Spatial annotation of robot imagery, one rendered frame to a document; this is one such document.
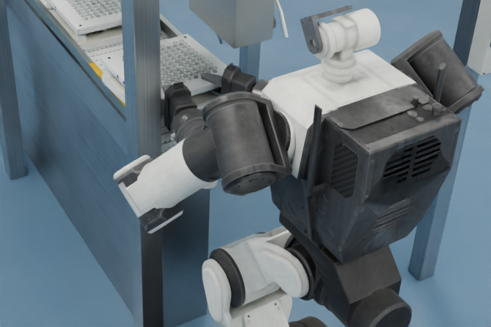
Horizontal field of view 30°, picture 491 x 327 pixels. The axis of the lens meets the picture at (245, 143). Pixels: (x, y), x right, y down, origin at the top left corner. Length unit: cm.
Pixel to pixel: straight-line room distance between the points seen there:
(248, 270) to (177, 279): 65
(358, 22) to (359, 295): 51
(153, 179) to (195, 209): 93
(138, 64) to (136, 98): 8
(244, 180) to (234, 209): 175
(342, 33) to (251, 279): 71
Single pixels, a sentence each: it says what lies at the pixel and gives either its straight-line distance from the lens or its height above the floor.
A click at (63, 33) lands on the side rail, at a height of 83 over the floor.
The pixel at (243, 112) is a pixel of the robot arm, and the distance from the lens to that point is 148.
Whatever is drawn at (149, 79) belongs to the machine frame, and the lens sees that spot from 194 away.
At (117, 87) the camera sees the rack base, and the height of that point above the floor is 87.
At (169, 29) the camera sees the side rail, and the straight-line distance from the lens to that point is 254.
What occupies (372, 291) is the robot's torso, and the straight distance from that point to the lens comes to 174.
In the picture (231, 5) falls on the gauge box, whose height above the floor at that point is 111.
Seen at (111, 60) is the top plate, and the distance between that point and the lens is 224.
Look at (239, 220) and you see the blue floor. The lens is 316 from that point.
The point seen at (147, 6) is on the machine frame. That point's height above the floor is 120.
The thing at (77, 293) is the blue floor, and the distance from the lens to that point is 291.
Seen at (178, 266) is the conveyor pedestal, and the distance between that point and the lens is 263.
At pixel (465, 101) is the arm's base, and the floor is 116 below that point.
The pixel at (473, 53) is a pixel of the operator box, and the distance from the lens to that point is 251.
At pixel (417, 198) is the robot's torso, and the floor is 106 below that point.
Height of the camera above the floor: 206
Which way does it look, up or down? 36 degrees down
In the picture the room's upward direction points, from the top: 3 degrees clockwise
